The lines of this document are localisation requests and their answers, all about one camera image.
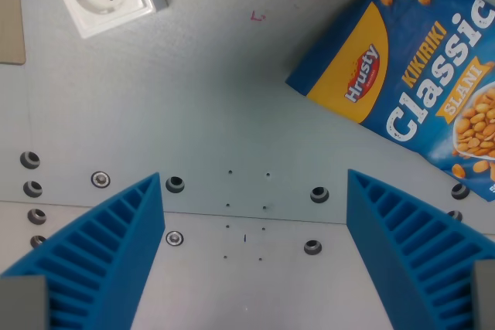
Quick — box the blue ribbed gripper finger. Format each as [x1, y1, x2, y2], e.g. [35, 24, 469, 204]
[0, 172, 166, 330]
[346, 168, 495, 330]

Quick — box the silver countersunk screw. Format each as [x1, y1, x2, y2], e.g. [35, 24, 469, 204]
[90, 170, 111, 189]
[165, 230, 185, 247]

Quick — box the blue Hrusty peanut bag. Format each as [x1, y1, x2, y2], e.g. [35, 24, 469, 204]
[285, 0, 495, 202]

